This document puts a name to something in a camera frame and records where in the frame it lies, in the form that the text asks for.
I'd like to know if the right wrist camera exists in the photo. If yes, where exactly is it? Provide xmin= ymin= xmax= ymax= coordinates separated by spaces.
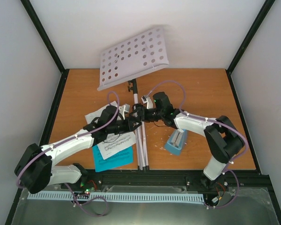
xmin=141 ymin=95 xmax=153 ymax=109

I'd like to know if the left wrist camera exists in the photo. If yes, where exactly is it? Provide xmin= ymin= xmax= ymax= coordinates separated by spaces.
xmin=119 ymin=104 xmax=130 ymax=120

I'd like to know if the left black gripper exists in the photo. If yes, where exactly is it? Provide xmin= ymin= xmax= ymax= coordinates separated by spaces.
xmin=108 ymin=117 xmax=142 ymax=134

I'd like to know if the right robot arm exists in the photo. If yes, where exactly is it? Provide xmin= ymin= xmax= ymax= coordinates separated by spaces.
xmin=132 ymin=92 xmax=248 ymax=181

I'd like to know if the black corner post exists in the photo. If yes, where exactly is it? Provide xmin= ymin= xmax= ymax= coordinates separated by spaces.
xmin=20 ymin=0 xmax=70 ymax=87
xmin=226 ymin=0 xmax=277 ymax=73

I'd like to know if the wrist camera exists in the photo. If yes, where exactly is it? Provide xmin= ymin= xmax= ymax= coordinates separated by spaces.
xmin=119 ymin=104 xmax=130 ymax=120
xmin=141 ymin=95 xmax=153 ymax=109

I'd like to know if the metal base plate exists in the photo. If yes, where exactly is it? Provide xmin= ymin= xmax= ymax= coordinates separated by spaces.
xmin=11 ymin=186 xmax=281 ymax=225

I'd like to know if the left black corner post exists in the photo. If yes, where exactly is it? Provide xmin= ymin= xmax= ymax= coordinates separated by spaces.
xmin=20 ymin=0 xmax=70 ymax=87

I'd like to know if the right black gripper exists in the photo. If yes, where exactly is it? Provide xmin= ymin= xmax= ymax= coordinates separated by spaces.
xmin=129 ymin=106 xmax=163 ymax=123

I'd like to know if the blue sheet music page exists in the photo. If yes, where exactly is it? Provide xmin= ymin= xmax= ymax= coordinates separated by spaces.
xmin=92 ymin=146 xmax=133 ymax=172

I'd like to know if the white perforated music stand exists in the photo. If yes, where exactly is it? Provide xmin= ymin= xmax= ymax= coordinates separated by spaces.
xmin=97 ymin=25 xmax=170 ymax=171

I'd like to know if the black aluminium frame rail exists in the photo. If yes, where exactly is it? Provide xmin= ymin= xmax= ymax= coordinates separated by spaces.
xmin=70 ymin=170 xmax=273 ymax=194

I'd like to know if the blue metronome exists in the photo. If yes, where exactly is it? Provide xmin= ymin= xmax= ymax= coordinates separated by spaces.
xmin=164 ymin=129 xmax=188 ymax=156

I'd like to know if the light blue cable duct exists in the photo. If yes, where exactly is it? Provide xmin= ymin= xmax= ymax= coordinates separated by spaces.
xmin=27 ymin=191 xmax=204 ymax=204

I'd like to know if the right black corner post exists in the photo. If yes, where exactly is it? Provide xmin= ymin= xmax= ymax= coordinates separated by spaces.
xmin=226 ymin=0 xmax=277 ymax=73

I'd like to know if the white sheet music page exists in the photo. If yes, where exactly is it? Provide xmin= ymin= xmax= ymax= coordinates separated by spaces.
xmin=85 ymin=101 xmax=135 ymax=160

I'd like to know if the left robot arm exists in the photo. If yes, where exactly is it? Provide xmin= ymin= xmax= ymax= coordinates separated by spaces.
xmin=15 ymin=105 xmax=141 ymax=194

